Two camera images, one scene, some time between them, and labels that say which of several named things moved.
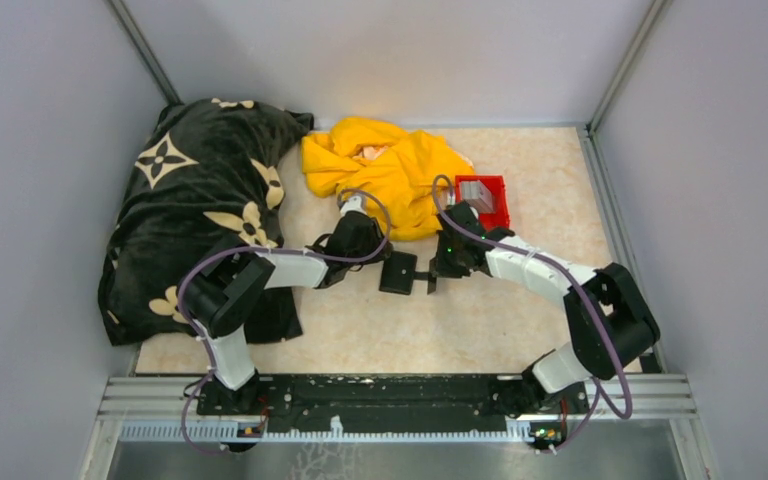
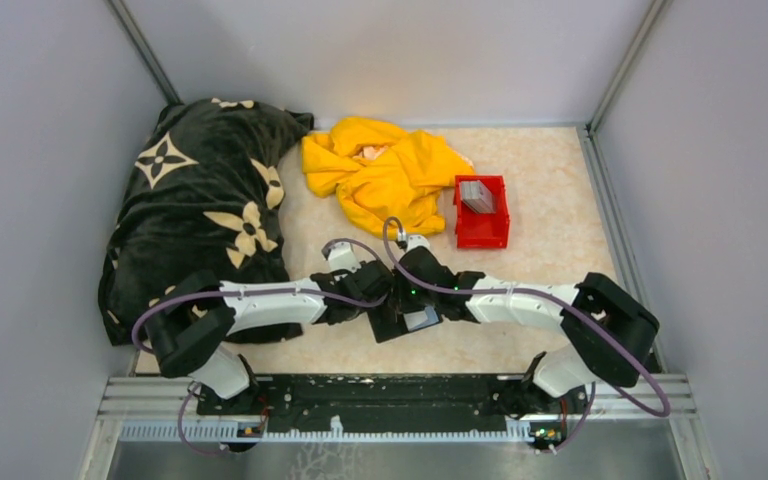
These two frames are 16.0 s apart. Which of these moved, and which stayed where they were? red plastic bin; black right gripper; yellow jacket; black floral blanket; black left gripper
Moved: black right gripper; black left gripper
Stayed: red plastic bin; yellow jacket; black floral blanket
